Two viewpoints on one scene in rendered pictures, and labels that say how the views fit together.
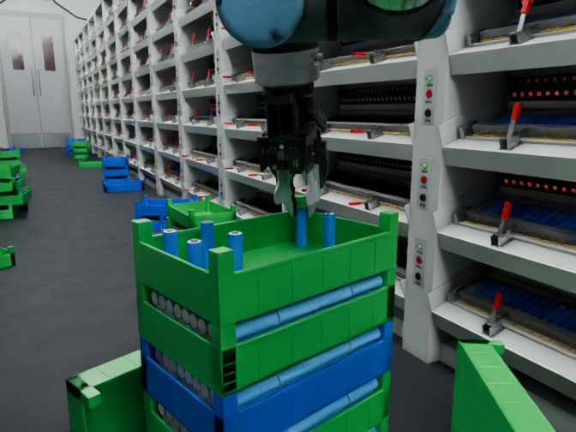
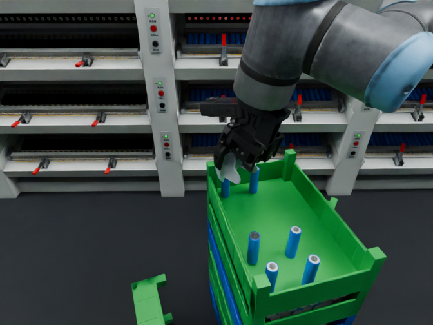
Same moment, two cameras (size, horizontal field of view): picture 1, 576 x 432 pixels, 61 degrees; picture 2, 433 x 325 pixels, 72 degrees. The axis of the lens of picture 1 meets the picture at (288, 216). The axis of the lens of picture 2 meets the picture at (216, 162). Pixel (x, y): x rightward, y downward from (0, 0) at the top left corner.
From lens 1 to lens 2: 0.73 m
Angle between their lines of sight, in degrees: 61
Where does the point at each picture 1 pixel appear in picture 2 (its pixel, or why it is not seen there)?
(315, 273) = (328, 215)
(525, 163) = not seen: hidden behind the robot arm
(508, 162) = (227, 73)
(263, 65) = (281, 95)
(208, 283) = (368, 275)
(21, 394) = not seen: outside the picture
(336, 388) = not seen: hidden behind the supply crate
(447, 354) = (190, 185)
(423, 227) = (166, 124)
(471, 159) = (199, 74)
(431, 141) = (162, 64)
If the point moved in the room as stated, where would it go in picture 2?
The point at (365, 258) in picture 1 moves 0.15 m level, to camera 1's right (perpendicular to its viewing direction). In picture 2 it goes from (304, 186) to (319, 151)
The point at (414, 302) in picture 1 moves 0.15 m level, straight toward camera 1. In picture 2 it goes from (167, 169) to (193, 186)
